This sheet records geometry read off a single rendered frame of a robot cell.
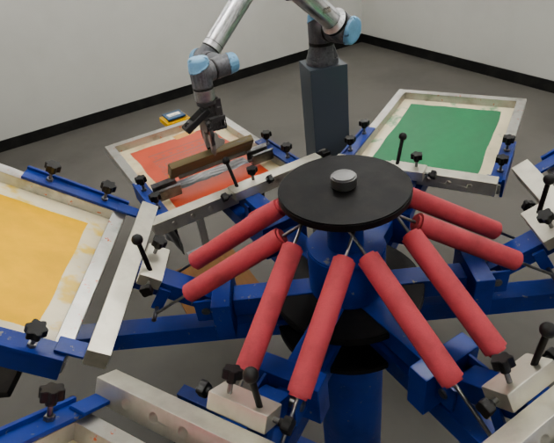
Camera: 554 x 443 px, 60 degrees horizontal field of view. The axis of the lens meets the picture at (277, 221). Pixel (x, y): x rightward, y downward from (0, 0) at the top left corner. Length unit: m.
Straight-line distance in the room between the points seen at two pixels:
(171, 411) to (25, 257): 0.62
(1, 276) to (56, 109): 4.32
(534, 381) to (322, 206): 0.52
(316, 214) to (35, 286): 0.70
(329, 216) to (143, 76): 4.77
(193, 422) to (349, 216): 0.50
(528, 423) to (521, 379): 0.08
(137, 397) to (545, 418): 0.70
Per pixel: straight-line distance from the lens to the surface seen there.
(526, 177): 1.54
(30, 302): 1.26
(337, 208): 1.04
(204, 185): 1.94
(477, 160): 2.01
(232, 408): 0.91
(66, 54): 5.44
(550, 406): 0.96
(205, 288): 1.19
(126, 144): 2.39
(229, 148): 1.90
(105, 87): 5.58
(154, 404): 0.95
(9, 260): 1.35
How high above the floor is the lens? 1.91
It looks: 35 degrees down
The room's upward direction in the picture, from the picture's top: 8 degrees counter-clockwise
